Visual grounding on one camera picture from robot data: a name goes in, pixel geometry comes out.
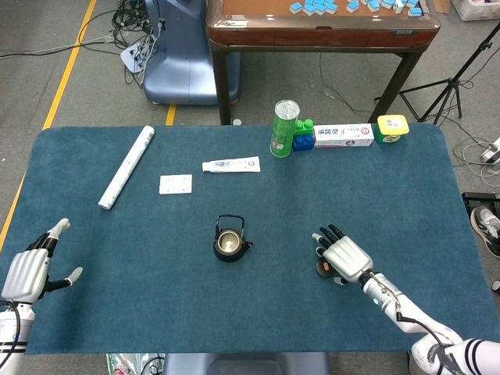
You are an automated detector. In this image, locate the white power strip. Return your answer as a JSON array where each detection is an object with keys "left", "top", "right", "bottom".
[{"left": 120, "top": 38, "right": 157, "bottom": 75}]

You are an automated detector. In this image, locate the black lid orange knob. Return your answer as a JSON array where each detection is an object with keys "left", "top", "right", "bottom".
[{"left": 315, "top": 258, "right": 338, "bottom": 279}]

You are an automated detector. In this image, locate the grey white sneaker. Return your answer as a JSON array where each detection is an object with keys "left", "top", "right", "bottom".
[{"left": 470, "top": 206, "right": 500, "bottom": 259}]

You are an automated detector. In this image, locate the blue felt table mat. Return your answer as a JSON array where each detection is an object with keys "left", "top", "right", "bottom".
[{"left": 0, "top": 123, "right": 495, "bottom": 355}]

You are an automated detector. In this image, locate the green toy brick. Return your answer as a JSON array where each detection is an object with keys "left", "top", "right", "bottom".
[{"left": 295, "top": 118, "right": 316, "bottom": 138}]

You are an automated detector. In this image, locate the blue toy brick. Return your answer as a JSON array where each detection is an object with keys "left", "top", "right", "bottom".
[{"left": 292, "top": 134, "right": 316, "bottom": 152}]

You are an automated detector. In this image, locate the black cast iron teapot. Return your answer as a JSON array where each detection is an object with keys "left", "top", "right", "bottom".
[{"left": 212, "top": 214, "right": 255, "bottom": 263}]

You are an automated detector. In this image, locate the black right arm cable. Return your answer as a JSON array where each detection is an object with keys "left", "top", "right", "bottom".
[{"left": 394, "top": 304, "right": 462, "bottom": 375}]

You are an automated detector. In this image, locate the white power adapter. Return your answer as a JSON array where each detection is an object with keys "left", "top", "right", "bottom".
[{"left": 480, "top": 142, "right": 500, "bottom": 165}]

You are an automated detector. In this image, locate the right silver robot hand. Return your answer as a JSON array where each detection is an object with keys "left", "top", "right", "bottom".
[{"left": 311, "top": 223, "right": 374, "bottom": 288}]

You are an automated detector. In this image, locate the white paper roll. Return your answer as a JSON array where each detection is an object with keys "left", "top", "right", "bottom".
[{"left": 97, "top": 125, "right": 156, "bottom": 211}]

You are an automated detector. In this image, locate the black floor cable bundle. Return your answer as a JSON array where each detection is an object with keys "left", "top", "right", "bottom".
[{"left": 111, "top": 0, "right": 165, "bottom": 89}]

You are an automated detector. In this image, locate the white toothpaste tube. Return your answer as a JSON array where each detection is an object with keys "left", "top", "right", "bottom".
[{"left": 202, "top": 155, "right": 262, "bottom": 174}]

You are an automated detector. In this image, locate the white toothpaste box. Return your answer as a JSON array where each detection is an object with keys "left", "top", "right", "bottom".
[{"left": 312, "top": 123, "right": 375, "bottom": 148}]

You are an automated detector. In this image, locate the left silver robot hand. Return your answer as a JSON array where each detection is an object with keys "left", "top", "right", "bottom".
[{"left": 1, "top": 218, "right": 84, "bottom": 304}]

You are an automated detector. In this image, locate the grey robot torso base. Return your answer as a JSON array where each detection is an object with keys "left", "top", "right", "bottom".
[{"left": 162, "top": 352, "right": 333, "bottom": 375}]

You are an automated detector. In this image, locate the green cylindrical can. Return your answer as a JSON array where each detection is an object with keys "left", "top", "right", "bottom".
[{"left": 269, "top": 99, "right": 302, "bottom": 159}]

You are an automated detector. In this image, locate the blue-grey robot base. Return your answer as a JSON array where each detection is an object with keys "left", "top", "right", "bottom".
[{"left": 142, "top": 0, "right": 241, "bottom": 106}]

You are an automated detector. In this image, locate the brown mahjong table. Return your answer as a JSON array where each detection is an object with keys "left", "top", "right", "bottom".
[{"left": 205, "top": 0, "right": 442, "bottom": 126}]

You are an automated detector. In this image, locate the green container yellow lid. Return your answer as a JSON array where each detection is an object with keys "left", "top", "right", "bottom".
[{"left": 376, "top": 114, "right": 411, "bottom": 145}]

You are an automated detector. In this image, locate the white plastic block plate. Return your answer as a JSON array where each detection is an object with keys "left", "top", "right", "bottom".
[{"left": 159, "top": 173, "right": 194, "bottom": 195}]

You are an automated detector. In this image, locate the black tripod stand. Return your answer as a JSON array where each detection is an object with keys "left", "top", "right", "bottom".
[{"left": 373, "top": 21, "right": 500, "bottom": 126}]

